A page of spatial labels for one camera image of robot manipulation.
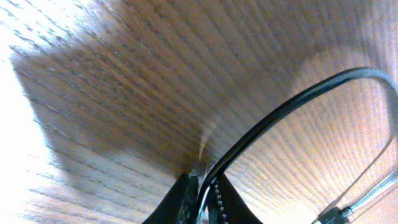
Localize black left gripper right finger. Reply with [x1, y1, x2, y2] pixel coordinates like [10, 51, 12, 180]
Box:
[207, 175, 262, 224]

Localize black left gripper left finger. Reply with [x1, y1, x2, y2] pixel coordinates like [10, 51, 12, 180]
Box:
[142, 174, 198, 224]

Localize black usb cable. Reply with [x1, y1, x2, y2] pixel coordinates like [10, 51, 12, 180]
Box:
[192, 67, 398, 224]

